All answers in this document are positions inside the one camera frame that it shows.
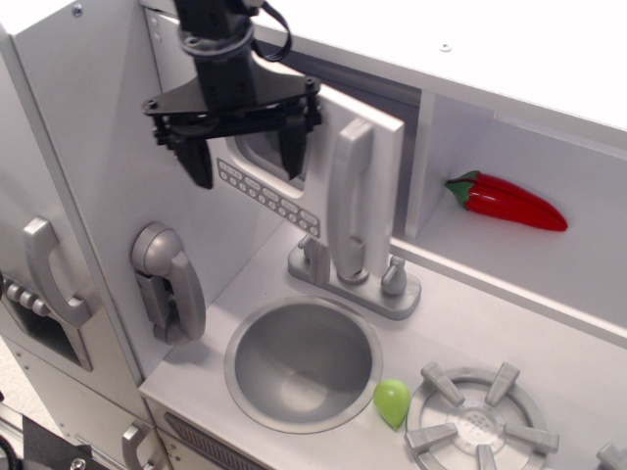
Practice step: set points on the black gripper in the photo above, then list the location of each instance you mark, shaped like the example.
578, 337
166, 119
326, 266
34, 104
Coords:
236, 96

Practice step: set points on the white microwave door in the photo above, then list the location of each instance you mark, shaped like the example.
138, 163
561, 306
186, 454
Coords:
347, 196

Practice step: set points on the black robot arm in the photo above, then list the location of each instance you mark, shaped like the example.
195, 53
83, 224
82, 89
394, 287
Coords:
221, 29

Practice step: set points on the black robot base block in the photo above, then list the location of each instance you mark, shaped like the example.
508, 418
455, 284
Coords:
27, 445

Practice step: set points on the silver toy telephone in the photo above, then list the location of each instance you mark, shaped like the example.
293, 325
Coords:
169, 286

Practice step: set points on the silver toy faucet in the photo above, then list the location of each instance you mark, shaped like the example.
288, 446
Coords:
393, 295

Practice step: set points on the round silver sink basin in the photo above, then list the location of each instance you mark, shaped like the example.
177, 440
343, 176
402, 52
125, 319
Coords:
303, 365

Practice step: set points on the red toy chili pepper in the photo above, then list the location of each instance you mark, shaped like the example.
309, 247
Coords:
492, 196

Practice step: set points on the silver ice dispenser panel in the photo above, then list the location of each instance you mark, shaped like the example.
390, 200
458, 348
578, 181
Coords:
37, 321

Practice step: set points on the green toy pear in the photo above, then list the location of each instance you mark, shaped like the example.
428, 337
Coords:
391, 399

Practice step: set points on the silver stove burner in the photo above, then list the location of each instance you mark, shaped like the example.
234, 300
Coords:
472, 418

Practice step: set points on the silver fridge door handle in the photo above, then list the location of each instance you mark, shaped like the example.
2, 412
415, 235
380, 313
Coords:
40, 240

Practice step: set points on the silver oven door handle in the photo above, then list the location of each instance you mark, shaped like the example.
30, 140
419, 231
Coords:
131, 440

